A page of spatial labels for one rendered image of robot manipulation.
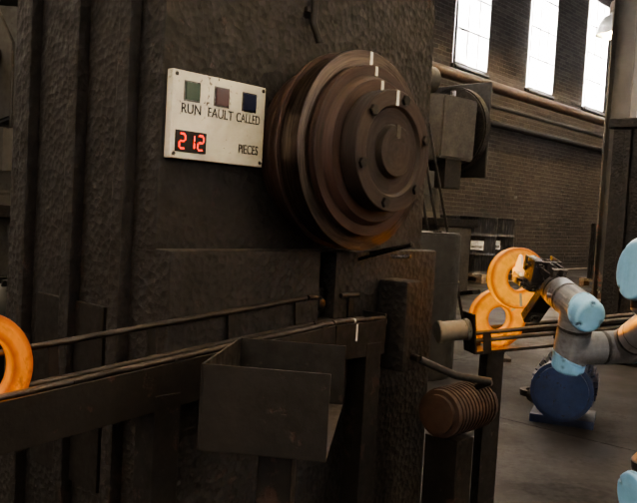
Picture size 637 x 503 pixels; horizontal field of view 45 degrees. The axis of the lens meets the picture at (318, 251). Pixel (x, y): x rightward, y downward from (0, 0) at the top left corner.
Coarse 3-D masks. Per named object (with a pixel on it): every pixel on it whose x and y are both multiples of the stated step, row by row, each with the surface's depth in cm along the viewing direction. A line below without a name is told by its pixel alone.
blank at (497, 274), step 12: (504, 252) 196; (516, 252) 196; (528, 252) 197; (492, 264) 196; (504, 264) 196; (492, 276) 195; (504, 276) 196; (492, 288) 195; (504, 288) 196; (504, 300) 196; (516, 300) 197; (528, 300) 197
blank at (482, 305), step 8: (480, 296) 206; (488, 296) 205; (472, 304) 207; (480, 304) 205; (488, 304) 205; (496, 304) 206; (472, 312) 205; (480, 312) 205; (488, 312) 206; (512, 312) 207; (520, 312) 208; (480, 320) 205; (512, 320) 207; (520, 320) 208; (480, 328) 205; (488, 328) 206; (496, 328) 209; (480, 336) 205; (496, 344) 207; (504, 344) 207
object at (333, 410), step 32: (224, 352) 132; (256, 352) 145; (288, 352) 144; (320, 352) 143; (224, 384) 119; (256, 384) 119; (288, 384) 118; (320, 384) 117; (224, 416) 119; (256, 416) 119; (288, 416) 118; (320, 416) 118; (224, 448) 120; (256, 448) 119; (288, 448) 118; (320, 448) 118; (288, 480) 131
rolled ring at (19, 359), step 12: (0, 324) 121; (12, 324) 122; (0, 336) 121; (12, 336) 122; (24, 336) 124; (12, 348) 122; (24, 348) 124; (12, 360) 123; (24, 360) 124; (12, 372) 123; (24, 372) 124; (0, 384) 124; (12, 384) 123; (24, 384) 124
